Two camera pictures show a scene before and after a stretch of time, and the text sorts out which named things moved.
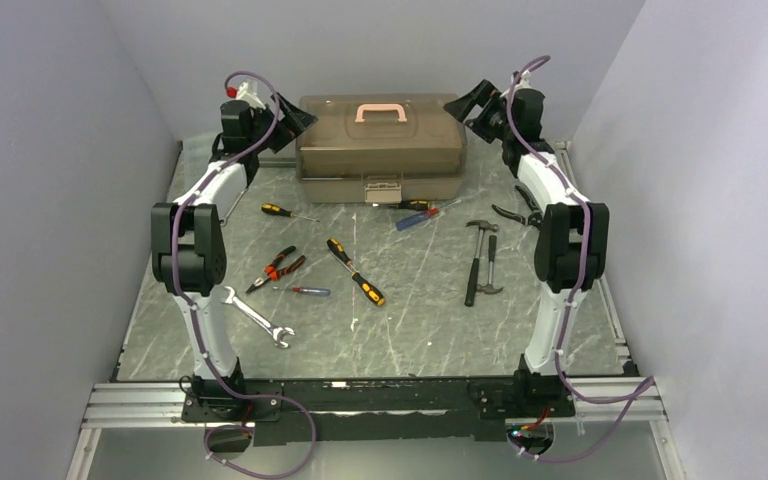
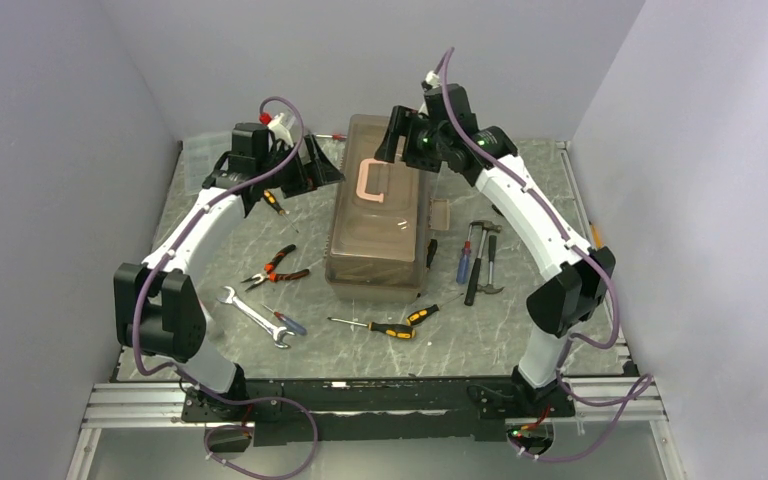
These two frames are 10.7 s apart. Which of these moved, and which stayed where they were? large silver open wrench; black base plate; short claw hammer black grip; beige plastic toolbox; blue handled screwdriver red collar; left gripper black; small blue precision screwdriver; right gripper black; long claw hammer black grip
Moved: blue handled screwdriver red collar; left gripper black; right gripper black; small blue precision screwdriver; beige plastic toolbox
Stayed: large silver open wrench; short claw hammer black grip; long claw hammer black grip; black base plate
